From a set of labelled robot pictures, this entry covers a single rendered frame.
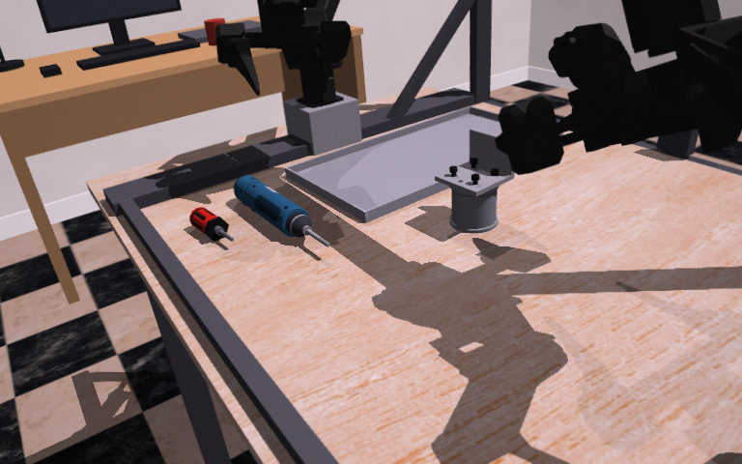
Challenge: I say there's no blue electric screwdriver barrel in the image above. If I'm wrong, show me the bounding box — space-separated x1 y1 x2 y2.
234 175 330 247

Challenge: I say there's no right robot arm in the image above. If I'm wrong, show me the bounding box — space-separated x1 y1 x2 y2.
262 0 344 108

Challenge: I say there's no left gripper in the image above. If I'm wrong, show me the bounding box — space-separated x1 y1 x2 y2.
495 71 657 175

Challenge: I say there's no red screwdriver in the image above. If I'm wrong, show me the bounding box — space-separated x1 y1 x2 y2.
189 207 234 242

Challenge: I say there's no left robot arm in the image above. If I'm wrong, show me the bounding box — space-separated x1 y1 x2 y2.
549 0 742 154

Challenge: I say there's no grey metal l-shaped bracket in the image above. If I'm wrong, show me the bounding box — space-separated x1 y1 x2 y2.
435 129 515 196

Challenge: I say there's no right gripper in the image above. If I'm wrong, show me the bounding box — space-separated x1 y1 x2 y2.
215 0 352 96

